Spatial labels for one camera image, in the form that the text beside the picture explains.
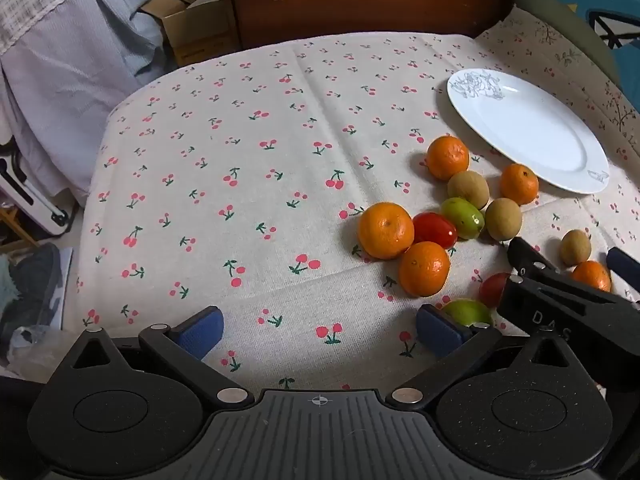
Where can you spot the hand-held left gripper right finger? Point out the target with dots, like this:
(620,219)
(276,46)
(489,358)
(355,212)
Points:
(440,331)

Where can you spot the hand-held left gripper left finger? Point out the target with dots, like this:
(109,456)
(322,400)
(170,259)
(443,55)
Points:
(200,331)

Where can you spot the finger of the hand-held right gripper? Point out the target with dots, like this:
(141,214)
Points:
(622,265)
(525,255)

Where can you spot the orange mandarin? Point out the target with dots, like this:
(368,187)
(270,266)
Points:
(424,268)
(519,184)
(448,157)
(591,276)
(385,230)

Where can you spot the green jujube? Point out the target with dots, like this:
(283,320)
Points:
(467,312)
(462,217)

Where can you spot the brown kiwi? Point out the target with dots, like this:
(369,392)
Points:
(468,189)
(575,247)
(503,218)

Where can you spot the red cherry tomato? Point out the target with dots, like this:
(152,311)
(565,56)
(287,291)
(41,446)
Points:
(434,230)
(492,290)

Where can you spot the white oval plate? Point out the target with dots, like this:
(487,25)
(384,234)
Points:
(525,125)

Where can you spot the cherry print tablecloth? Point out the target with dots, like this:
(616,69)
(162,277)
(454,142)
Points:
(250,160)

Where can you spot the beige floral branch cloth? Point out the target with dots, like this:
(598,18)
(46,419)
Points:
(545,45)

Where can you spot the white plastic case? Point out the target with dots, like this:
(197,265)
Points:
(25,195)

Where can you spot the olive green pillow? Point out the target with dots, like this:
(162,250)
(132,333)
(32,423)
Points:
(560,20)

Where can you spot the grey-blue hanging cloth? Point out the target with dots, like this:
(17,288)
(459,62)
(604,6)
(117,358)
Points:
(65,85)

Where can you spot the open cardboard box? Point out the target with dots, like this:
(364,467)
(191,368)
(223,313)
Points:
(200,30)

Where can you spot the brown wooden cabinet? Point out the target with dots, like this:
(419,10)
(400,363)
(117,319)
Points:
(360,0)

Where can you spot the wooden rack frame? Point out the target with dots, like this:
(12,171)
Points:
(15,230)

